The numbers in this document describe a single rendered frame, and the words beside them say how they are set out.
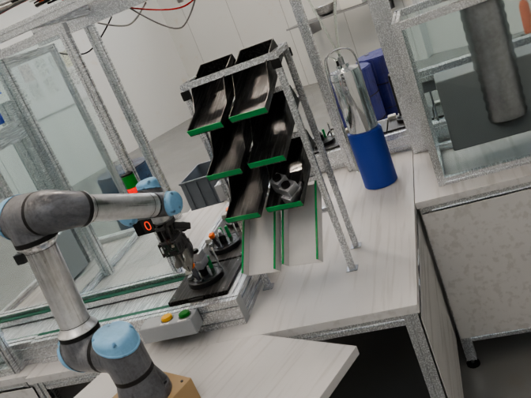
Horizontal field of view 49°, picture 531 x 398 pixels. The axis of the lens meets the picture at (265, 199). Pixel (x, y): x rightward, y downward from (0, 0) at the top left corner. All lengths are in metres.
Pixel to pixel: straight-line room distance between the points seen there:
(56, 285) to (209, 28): 10.97
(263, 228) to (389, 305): 0.52
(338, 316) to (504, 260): 0.95
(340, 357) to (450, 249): 1.00
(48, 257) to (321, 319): 0.84
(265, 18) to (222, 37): 1.19
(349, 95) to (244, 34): 9.37
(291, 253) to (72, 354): 0.76
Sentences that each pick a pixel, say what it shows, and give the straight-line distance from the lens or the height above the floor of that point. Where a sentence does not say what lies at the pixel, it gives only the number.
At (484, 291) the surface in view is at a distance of 2.65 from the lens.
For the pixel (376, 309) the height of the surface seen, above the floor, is 0.86.
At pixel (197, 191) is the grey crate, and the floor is 0.76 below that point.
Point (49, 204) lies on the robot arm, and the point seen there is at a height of 1.56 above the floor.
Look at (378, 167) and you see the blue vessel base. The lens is 2.65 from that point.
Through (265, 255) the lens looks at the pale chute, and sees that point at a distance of 2.00.
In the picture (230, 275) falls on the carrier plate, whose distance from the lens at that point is 2.13.
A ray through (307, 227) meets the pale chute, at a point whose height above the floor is 1.08.
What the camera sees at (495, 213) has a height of 0.73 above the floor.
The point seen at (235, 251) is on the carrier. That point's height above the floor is 0.97.
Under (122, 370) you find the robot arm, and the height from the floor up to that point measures 1.08.
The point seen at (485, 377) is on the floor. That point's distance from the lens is 2.83.
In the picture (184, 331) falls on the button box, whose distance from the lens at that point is 2.02.
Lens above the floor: 1.83
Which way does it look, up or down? 18 degrees down
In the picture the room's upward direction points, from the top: 22 degrees counter-clockwise
